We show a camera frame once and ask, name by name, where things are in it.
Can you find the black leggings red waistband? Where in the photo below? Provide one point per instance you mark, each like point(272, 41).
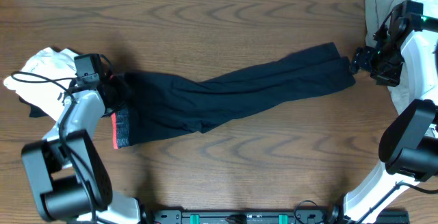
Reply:
point(164, 106)

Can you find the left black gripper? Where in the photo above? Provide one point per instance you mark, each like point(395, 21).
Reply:
point(111, 94)

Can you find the beige garment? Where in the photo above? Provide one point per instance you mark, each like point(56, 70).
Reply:
point(375, 13)

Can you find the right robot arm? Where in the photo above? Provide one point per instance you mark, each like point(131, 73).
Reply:
point(405, 42)

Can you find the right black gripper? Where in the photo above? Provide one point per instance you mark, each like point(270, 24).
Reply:
point(362, 58)

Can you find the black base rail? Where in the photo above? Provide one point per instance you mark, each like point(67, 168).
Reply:
point(305, 212)

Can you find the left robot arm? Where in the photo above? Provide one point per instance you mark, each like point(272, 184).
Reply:
point(66, 175)

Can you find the folded white graphic t-shirt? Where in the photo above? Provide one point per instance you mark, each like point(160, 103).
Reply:
point(44, 78)

